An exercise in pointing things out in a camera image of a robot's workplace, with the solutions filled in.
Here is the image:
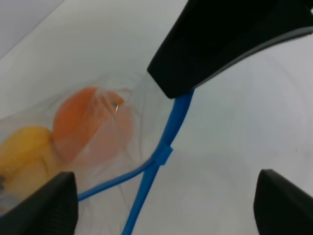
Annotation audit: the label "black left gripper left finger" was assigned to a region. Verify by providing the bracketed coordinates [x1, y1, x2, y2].
[0, 172, 78, 235]

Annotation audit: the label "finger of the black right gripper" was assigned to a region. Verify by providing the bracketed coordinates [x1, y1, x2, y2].
[148, 0, 313, 98]

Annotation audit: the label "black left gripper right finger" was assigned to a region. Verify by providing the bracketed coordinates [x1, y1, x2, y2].
[253, 169, 313, 235]

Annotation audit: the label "clear zip file bag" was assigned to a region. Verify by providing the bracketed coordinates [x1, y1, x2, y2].
[0, 70, 196, 235]

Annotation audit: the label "yellow pear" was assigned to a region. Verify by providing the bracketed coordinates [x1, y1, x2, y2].
[0, 126, 62, 198]

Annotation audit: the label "orange fruit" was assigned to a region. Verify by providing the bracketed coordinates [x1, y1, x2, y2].
[52, 87, 134, 164]

